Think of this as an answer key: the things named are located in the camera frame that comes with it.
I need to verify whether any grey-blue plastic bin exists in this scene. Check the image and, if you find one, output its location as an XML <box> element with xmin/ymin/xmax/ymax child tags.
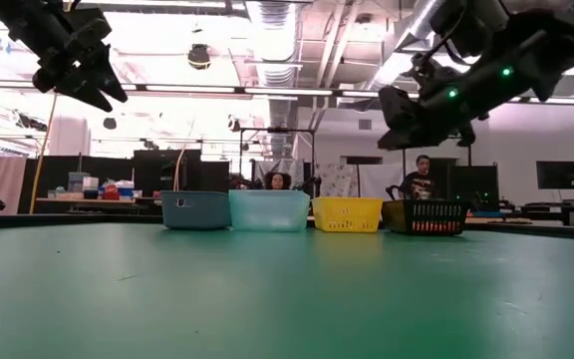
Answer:
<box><xmin>160</xmin><ymin>189</ymin><xmax>232</xmax><ymax>231</ymax></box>

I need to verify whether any orange extension cable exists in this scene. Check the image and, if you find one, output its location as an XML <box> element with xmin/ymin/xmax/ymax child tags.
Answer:
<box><xmin>27</xmin><ymin>92</ymin><xmax>60</xmax><ymax>215</ymax></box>

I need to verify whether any silver ventilation duct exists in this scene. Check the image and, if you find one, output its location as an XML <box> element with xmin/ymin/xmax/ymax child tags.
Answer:
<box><xmin>246</xmin><ymin>0</ymin><xmax>313</xmax><ymax>166</ymax></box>

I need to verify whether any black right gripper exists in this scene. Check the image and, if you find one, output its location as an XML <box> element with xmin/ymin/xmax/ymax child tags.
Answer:
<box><xmin>377</xmin><ymin>79</ymin><xmax>487</xmax><ymax>151</ymax></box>

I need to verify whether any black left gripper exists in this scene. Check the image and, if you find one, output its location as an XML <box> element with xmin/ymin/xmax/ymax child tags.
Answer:
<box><xmin>32</xmin><ymin>14</ymin><xmax>129</xmax><ymax>114</ymax></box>

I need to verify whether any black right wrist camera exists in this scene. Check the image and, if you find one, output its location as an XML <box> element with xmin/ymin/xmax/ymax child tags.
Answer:
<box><xmin>406</xmin><ymin>49</ymin><xmax>467</xmax><ymax>91</ymax></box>

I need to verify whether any black screen panel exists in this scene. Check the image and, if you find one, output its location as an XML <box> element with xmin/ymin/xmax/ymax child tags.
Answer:
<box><xmin>445</xmin><ymin>165</ymin><xmax>500</xmax><ymax>213</ymax></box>

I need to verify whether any clear plastic container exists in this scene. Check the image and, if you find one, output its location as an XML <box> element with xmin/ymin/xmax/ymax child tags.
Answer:
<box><xmin>67</xmin><ymin>172</ymin><xmax>91</xmax><ymax>193</ymax></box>

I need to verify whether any black wall monitor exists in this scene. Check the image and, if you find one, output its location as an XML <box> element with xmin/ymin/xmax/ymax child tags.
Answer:
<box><xmin>535</xmin><ymin>160</ymin><xmax>574</xmax><ymax>190</ymax></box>

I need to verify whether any ceiling light strip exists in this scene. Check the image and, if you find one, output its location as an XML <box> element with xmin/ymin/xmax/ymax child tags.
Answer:
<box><xmin>0</xmin><ymin>78</ymin><xmax>574</xmax><ymax>107</ymax></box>

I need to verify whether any black desk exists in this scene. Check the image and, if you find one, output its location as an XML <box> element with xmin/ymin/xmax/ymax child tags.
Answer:
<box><xmin>500</xmin><ymin>198</ymin><xmax>574</xmax><ymax>228</ymax></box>

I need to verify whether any black slotted plastic basket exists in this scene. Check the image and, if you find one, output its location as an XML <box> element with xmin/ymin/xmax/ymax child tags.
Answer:
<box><xmin>381</xmin><ymin>198</ymin><xmax>470</xmax><ymax>236</ymax></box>

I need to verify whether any white patterned sheet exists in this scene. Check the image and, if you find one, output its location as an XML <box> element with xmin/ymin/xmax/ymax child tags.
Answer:
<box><xmin>314</xmin><ymin>162</ymin><xmax>361</xmax><ymax>198</ymax></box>

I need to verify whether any wooden work table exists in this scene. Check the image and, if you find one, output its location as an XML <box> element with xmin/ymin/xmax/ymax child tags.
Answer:
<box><xmin>35</xmin><ymin>196</ymin><xmax>142</xmax><ymax>210</ymax></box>

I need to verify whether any yellow slotted plastic basket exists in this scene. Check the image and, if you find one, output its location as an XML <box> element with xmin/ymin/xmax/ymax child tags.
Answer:
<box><xmin>311</xmin><ymin>195</ymin><xmax>385</xmax><ymax>233</ymax></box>

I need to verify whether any black partition panel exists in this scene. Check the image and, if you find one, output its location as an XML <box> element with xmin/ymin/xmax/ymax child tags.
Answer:
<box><xmin>17</xmin><ymin>148</ymin><xmax>231</xmax><ymax>215</ymax></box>

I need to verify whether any black metal frame stand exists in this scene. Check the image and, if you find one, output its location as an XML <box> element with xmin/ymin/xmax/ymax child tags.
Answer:
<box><xmin>238</xmin><ymin>127</ymin><xmax>317</xmax><ymax>193</ymax></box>

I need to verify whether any person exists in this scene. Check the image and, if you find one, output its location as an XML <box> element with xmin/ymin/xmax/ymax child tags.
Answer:
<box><xmin>264</xmin><ymin>171</ymin><xmax>293</xmax><ymax>191</ymax></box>
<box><xmin>399</xmin><ymin>154</ymin><xmax>437</xmax><ymax>201</ymax></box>

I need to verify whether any teal translucent plastic bin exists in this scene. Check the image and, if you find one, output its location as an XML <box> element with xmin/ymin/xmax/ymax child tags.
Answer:
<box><xmin>227</xmin><ymin>188</ymin><xmax>312</xmax><ymax>232</ymax></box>

